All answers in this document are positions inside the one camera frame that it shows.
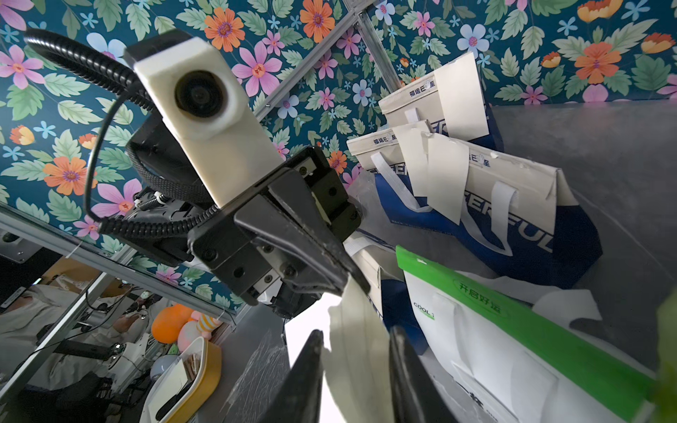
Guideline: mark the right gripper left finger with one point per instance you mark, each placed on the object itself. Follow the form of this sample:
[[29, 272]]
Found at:
[[300, 397]]

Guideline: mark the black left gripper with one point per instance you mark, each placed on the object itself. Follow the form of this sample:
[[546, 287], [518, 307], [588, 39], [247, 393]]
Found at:
[[289, 227]]

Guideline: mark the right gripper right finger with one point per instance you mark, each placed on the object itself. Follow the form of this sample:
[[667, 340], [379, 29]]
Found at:
[[414, 396]]

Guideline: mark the white bag green top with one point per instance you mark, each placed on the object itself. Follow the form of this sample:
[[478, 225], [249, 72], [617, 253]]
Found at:
[[510, 346]]

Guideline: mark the white trash bin green liner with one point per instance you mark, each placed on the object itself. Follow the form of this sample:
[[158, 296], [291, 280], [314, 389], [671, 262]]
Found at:
[[664, 397]]

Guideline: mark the blue white tote bag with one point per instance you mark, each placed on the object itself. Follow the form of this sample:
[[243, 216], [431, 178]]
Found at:
[[388, 290], [451, 100]]

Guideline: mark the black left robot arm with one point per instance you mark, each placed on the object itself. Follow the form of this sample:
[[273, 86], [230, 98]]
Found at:
[[174, 199]]

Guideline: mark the yellow tray outside cell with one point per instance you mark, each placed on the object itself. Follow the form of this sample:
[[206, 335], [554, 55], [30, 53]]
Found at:
[[182, 383]]

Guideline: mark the middle left blue white bag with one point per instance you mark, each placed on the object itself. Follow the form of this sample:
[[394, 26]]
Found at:
[[380, 153]]

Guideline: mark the middle right blue white bag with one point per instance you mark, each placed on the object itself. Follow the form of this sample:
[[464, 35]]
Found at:
[[516, 215]]

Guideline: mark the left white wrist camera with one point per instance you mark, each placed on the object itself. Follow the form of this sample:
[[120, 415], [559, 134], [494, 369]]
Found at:
[[206, 110]]

